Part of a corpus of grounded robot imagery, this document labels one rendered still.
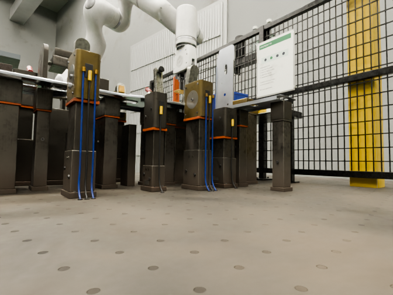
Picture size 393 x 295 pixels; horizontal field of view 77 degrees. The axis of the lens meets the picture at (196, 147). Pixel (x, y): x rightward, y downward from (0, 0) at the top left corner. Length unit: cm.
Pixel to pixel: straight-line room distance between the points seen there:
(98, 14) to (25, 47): 899
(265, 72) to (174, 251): 127
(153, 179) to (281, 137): 42
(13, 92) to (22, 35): 959
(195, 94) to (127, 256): 62
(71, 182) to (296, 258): 50
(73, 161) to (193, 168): 35
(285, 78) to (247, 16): 272
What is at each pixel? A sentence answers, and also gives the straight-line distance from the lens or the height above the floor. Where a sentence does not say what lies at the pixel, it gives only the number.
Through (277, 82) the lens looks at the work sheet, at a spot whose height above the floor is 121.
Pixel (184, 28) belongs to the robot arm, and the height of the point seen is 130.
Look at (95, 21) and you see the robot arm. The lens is 132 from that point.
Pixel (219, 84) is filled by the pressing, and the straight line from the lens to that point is 126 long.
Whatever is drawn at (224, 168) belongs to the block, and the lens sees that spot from 86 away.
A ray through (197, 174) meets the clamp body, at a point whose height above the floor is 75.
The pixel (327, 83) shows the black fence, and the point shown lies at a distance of 126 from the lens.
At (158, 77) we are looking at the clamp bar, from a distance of 120.
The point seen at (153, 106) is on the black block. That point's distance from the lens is 74.
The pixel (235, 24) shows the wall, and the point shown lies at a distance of 408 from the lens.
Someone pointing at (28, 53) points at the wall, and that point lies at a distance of 1022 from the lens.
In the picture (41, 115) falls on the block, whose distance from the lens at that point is 83.
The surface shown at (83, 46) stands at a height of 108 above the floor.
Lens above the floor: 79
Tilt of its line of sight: 3 degrees up
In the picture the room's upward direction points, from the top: 1 degrees clockwise
